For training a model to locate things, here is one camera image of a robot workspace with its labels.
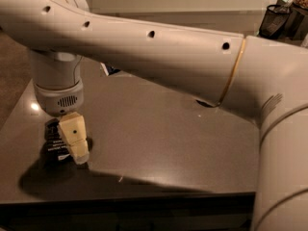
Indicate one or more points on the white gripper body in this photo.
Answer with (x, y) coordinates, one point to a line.
(60, 99)

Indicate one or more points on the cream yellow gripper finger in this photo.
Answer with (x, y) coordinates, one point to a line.
(73, 132)

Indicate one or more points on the black rxbar chocolate wrapper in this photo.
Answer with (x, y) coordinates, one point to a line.
(54, 148)

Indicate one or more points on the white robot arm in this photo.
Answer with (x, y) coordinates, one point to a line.
(260, 80)

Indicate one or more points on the blue white chip bag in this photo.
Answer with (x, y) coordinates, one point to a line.
(108, 69)

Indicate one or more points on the black mesh pen cup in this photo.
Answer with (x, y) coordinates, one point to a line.
(274, 21)

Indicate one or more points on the dark box with snacks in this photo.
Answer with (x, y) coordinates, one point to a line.
(296, 26)

